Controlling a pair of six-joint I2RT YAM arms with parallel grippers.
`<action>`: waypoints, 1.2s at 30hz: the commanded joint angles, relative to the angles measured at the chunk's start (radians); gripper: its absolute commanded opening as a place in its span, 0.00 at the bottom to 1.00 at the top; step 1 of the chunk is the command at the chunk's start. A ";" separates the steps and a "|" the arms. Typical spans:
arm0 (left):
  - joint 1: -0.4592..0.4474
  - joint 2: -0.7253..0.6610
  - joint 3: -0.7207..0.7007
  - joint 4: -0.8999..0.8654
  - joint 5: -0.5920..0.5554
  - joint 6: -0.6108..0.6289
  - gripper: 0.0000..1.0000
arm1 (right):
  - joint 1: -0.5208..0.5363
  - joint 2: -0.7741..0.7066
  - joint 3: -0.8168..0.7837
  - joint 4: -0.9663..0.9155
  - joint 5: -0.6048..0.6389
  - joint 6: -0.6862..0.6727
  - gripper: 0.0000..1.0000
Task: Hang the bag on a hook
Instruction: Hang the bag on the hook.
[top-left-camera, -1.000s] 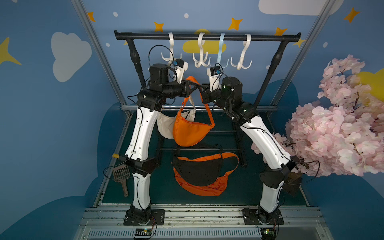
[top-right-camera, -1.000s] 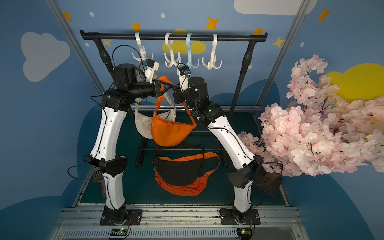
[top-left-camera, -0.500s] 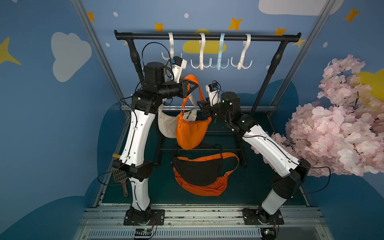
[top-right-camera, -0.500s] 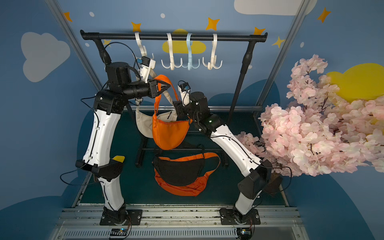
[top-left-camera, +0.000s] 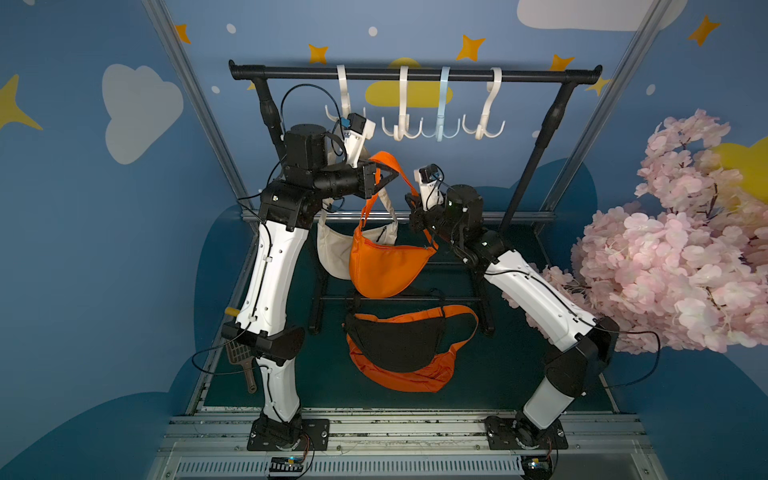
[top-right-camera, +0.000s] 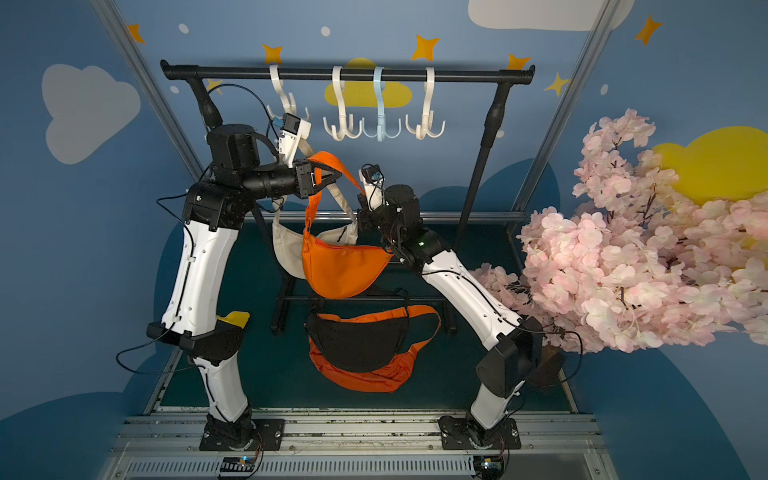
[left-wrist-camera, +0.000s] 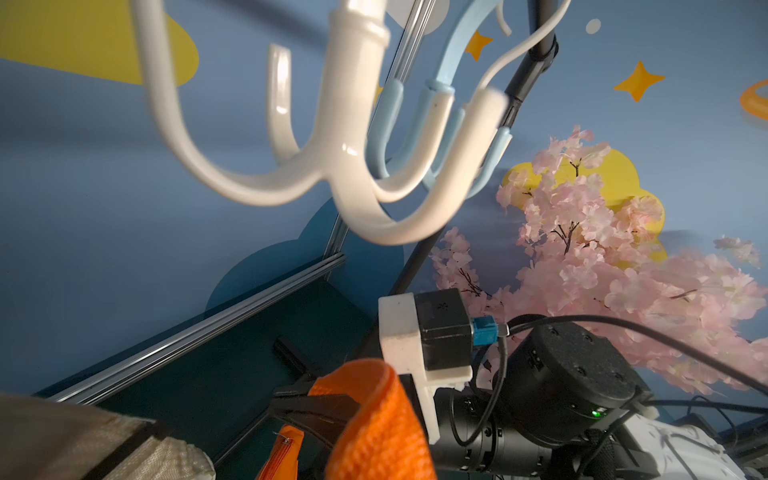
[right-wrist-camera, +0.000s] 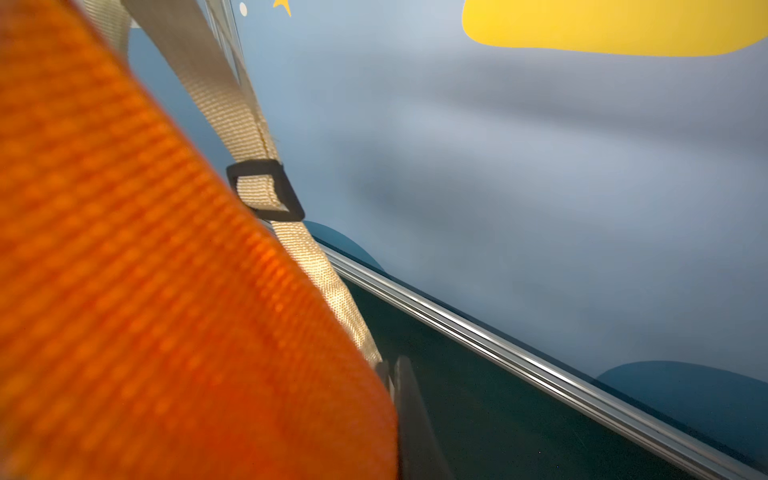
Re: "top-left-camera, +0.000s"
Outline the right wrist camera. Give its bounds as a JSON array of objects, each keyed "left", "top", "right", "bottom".
[{"left": 414, "top": 164, "right": 445, "bottom": 211}]

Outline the left circuit board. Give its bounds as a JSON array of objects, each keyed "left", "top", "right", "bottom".
[{"left": 267, "top": 456, "right": 308, "bottom": 479}]

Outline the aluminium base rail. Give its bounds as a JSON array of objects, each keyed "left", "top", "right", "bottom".
[{"left": 148, "top": 408, "right": 666, "bottom": 479}]

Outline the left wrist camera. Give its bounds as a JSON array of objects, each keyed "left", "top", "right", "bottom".
[{"left": 342, "top": 113, "right": 376, "bottom": 168}]

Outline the black and orange bag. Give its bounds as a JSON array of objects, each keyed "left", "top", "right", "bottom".
[{"left": 344, "top": 305, "right": 479, "bottom": 374}]

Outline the right circuit board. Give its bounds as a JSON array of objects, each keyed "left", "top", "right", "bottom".
[{"left": 521, "top": 456, "right": 554, "bottom": 480}]

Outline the pink cherry blossom tree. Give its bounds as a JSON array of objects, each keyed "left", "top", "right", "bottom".
[{"left": 502, "top": 108, "right": 768, "bottom": 355}]

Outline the white hook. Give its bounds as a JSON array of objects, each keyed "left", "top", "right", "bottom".
[
  {"left": 325, "top": 64, "right": 368, "bottom": 122},
  {"left": 382, "top": 65, "right": 423, "bottom": 141},
  {"left": 461, "top": 67, "right": 506, "bottom": 140}
]

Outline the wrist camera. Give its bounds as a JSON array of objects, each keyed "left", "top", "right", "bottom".
[
  {"left": 342, "top": 113, "right": 376, "bottom": 168},
  {"left": 414, "top": 164, "right": 445, "bottom": 211}
]

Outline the circuit board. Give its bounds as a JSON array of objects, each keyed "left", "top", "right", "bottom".
[
  {"left": 521, "top": 456, "right": 554, "bottom": 480},
  {"left": 267, "top": 456, "right": 308, "bottom": 479}
]

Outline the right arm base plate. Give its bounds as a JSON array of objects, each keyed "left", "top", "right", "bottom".
[{"left": 483, "top": 415, "right": 568, "bottom": 450}]

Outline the cream sling bag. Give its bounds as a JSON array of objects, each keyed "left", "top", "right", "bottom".
[{"left": 316, "top": 189, "right": 398, "bottom": 280}]

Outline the light blue hook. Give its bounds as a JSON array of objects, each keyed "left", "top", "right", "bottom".
[{"left": 422, "top": 66, "right": 461, "bottom": 142}]

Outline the yellow handled brush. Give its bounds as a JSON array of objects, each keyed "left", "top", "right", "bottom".
[{"left": 222, "top": 320, "right": 258, "bottom": 394}]

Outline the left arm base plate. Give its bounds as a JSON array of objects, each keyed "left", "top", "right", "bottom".
[{"left": 247, "top": 418, "right": 331, "bottom": 452}]

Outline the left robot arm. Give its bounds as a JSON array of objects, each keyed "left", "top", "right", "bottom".
[{"left": 223, "top": 124, "right": 396, "bottom": 450}]

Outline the aluminium frame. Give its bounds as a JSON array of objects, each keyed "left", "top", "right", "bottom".
[{"left": 140, "top": 0, "right": 676, "bottom": 415}]

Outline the orange ripstop waist bag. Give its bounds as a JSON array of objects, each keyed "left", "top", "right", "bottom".
[{"left": 350, "top": 350, "right": 457, "bottom": 393}]

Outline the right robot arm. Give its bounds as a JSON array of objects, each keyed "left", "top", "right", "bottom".
[{"left": 405, "top": 182, "right": 619, "bottom": 449}]

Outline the black clothes rack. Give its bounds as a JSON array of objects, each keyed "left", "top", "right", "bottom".
[{"left": 228, "top": 59, "right": 603, "bottom": 336}]

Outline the orange sling bag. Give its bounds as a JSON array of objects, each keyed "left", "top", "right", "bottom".
[{"left": 348, "top": 150, "right": 440, "bottom": 300}]

